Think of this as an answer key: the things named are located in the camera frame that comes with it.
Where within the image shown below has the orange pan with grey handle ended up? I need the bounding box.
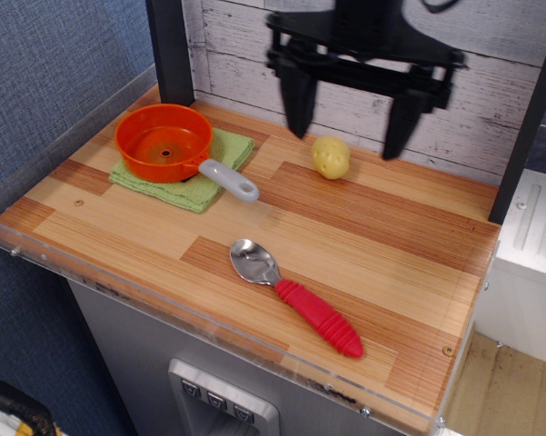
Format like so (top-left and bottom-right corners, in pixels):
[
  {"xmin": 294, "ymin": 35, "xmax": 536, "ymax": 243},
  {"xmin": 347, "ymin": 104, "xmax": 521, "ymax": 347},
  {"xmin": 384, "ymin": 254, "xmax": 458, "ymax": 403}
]
[{"xmin": 114, "ymin": 104, "xmax": 260, "ymax": 203}]

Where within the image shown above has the green folded cloth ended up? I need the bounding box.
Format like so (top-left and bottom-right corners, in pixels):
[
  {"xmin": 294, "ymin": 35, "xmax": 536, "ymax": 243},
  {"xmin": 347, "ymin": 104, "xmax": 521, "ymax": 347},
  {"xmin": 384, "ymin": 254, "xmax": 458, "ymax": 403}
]
[{"xmin": 108, "ymin": 128, "xmax": 254, "ymax": 213}]

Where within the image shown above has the spoon with red handle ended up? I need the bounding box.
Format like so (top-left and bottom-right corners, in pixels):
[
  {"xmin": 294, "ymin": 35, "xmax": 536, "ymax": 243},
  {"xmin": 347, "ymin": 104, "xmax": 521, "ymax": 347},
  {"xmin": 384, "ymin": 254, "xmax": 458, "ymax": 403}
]
[{"xmin": 230, "ymin": 239, "xmax": 364, "ymax": 359}]

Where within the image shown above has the black and yellow object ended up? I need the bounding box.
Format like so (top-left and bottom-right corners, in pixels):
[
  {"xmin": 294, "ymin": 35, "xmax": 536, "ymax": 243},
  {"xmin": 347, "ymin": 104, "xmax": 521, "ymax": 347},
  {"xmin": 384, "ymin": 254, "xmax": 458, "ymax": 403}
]
[{"xmin": 0, "ymin": 381, "xmax": 64, "ymax": 435}]

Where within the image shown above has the white side unit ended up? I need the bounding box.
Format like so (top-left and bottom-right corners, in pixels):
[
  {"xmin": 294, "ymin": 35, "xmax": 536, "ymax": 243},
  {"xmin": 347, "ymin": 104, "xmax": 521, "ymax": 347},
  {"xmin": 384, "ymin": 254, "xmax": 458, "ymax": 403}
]
[{"xmin": 474, "ymin": 170, "xmax": 546, "ymax": 362}]

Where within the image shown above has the dark right upright post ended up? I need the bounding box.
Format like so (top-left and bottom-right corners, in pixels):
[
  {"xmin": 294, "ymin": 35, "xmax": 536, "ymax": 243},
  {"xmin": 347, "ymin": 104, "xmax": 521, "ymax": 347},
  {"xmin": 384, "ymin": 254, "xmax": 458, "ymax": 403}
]
[{"xmin": 488, "ymin": 55, "xmax": 546, "ymax": 224}]

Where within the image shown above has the dark upright post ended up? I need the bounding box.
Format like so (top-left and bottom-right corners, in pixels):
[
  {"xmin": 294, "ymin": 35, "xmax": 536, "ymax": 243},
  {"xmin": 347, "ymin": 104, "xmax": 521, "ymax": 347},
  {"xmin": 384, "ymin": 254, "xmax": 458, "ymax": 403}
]
[
  {"xmin": 145, "ymin": 0, "xmax": 194, "ymax": 106},
  {"xmin": 488, "ymin": 55, "xmax": 546, "ymax": 224}
]

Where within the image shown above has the grey cabinet under table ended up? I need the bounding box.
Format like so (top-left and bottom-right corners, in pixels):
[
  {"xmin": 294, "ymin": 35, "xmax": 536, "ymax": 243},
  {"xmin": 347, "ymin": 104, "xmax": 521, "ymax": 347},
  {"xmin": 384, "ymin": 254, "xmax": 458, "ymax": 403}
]
[{"xmin": 70, "ymin": 282, "xmax": 397, "ymax": 435}]

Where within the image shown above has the clear acrylic table guard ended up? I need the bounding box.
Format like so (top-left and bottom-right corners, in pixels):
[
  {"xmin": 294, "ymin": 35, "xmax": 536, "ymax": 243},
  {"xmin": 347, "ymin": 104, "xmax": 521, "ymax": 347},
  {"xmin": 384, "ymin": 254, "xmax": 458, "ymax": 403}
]
[{"xmin": 0, "ymin": 54, "xmax": 498, "ymax": 431}]

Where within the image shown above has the yellow toy potato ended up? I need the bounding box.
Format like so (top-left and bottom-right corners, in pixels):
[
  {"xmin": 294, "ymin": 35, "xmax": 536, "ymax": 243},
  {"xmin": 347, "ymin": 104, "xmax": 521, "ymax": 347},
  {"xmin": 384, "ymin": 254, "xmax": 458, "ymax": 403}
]
[{"xmin": 311, "ymin": 135, "xmax": 351, "ymax": 180}]

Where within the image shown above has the silver dispenser button panel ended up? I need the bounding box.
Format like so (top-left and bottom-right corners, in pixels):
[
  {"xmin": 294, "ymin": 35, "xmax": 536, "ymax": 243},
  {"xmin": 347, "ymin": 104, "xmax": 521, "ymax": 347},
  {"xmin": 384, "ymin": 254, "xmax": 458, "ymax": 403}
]
[{"xmin": 168, "ymin": 359, "xmax": 281, "ymax": 435}]

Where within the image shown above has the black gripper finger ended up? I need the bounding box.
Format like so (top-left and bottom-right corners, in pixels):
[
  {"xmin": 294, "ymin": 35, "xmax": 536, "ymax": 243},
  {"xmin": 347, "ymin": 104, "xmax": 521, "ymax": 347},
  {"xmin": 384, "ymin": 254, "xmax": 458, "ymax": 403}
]
[
  {"xmin": 280, "ymin": 67, "xmax": 317, "ymax": 139},
  {"xmin": 382, "ymin": 93, "xmax": 432, "ymax": 160}
]

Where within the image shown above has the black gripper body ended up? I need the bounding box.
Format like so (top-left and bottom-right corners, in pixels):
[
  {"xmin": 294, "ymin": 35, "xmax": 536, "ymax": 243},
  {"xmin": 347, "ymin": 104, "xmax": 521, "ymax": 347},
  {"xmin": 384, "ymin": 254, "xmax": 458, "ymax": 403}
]
[{"xmin": 266, "ymin": 1, "xmax": 465, "ymax": 109}]

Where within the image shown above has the dark left upright post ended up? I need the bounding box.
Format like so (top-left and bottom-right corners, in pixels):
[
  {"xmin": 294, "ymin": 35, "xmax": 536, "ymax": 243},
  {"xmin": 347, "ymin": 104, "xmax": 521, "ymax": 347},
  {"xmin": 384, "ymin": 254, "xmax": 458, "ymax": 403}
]
[{"xmin": 145, "ymin": 0, "xmax": 194, "ymax": 106}]

